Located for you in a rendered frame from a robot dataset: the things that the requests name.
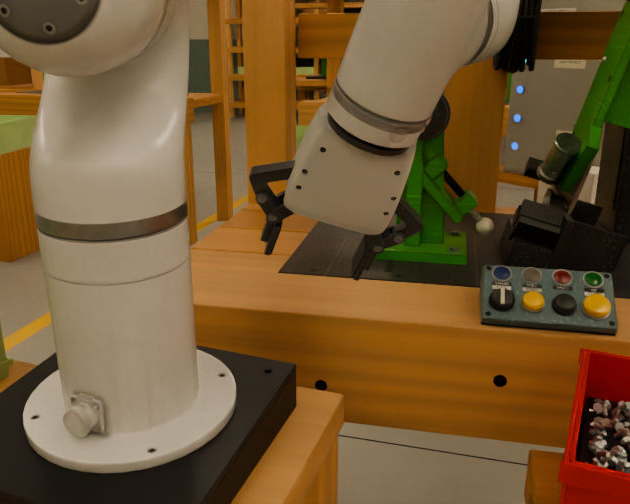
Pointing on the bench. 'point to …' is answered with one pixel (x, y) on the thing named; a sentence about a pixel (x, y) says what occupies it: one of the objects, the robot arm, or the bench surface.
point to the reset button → (533, 301)
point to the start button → (597, 305)
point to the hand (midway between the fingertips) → (315, 252)
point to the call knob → (502, 298)
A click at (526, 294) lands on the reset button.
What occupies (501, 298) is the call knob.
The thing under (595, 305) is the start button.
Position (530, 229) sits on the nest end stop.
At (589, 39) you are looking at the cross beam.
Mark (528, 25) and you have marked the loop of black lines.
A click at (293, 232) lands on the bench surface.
